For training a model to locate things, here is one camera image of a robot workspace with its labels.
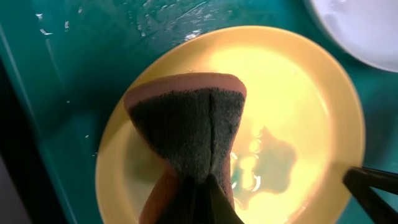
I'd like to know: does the teal plastic tray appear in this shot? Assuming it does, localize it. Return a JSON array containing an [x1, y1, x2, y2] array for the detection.
[[1, 0, 397, 223]]

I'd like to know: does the green scrubbing sponge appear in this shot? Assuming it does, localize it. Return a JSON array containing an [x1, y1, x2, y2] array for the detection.
[[124, 73, 246, 223]]

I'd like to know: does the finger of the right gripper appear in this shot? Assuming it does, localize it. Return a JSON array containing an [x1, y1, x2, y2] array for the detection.
[[343, 167, 397, 224]]

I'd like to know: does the light blue plate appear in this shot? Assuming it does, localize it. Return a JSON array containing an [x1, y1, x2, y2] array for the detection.
[[303, 0, 397, 72]]

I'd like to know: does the yellow-green plate front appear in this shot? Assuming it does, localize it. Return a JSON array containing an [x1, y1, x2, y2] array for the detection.
[[95, 25, 366, 224]]

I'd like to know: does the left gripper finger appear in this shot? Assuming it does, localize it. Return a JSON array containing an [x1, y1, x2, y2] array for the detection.
[[206, 174, 244, 224]]

